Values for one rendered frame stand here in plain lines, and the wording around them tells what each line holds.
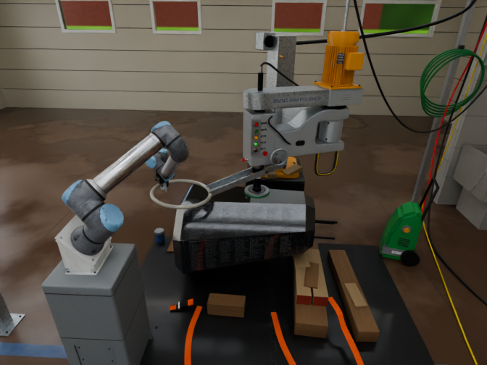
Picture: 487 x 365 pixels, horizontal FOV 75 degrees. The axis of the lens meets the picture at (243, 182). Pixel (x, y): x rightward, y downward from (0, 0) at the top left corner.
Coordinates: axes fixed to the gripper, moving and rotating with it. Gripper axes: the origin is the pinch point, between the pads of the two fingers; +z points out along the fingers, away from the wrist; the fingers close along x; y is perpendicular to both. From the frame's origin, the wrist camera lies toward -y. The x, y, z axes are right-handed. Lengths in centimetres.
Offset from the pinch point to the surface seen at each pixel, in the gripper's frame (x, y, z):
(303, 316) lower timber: 135, -28, 63
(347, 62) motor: 96, -94, -115
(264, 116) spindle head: 62, -45, -73
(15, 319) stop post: -41, 115, 96
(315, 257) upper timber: 112, -82, 50
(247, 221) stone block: 71, -29, 10
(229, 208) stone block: 53, -25, 3
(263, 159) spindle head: 65, -48, -38
